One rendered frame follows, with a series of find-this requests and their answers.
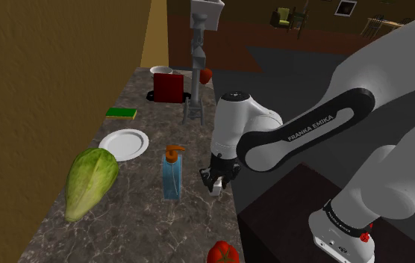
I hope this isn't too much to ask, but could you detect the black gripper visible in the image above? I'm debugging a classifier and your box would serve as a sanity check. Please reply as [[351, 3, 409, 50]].
[[199, 152, 243, 193]]

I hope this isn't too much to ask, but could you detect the small white block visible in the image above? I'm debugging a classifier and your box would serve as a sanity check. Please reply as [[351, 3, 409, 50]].
[[209, 178, 224, 197]]

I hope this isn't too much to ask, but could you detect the blue soap dispenser orange pump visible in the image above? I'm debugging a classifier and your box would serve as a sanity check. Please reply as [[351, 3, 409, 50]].
[[161, 144, 187, 202]]

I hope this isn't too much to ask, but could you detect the red tomato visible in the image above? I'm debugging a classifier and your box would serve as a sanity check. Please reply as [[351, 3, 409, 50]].
[[206, 240, 241, 263]]

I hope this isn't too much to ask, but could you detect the dark robot stand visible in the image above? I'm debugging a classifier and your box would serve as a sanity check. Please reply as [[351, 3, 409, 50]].
[[237, 162, 415, 263]]

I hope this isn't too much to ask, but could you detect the white plate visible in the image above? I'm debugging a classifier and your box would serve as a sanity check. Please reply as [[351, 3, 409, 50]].
[[98, 129, 151, 163]]

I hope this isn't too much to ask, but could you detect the dark red toaster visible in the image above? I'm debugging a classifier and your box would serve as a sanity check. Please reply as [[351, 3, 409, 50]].
[[146, 72, 192, 105]]

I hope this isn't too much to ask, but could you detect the red bell pepper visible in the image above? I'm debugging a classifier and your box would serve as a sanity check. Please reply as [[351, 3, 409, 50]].
[[199, 67, 213, 85]]

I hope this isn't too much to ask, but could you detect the green and yellow sponge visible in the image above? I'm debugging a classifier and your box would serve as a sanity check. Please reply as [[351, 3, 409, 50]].
[[104, 107, 138, 121]]

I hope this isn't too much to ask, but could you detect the white bowl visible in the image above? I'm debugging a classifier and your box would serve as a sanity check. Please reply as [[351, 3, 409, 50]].
[[149, 65, 174, 79]]

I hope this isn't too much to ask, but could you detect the green lettuce head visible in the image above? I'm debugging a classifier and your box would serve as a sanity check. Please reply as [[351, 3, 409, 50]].
[[63, 146, 120, 223]]

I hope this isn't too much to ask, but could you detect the green armchair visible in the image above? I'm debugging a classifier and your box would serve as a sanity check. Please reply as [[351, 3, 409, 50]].
[[269, 7, 292, 30]]

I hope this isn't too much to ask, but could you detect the dark wooden chair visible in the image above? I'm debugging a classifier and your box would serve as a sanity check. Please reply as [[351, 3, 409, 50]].
[[289, 6, 311, 40]]

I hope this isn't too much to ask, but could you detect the wooden table with chairs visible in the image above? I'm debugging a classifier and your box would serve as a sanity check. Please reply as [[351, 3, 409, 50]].
[[359, 13, 412, 40]]

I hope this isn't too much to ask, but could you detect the framed wall picture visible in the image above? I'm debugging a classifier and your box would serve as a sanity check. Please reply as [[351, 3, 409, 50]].
[[334, 0, 358, 17]]

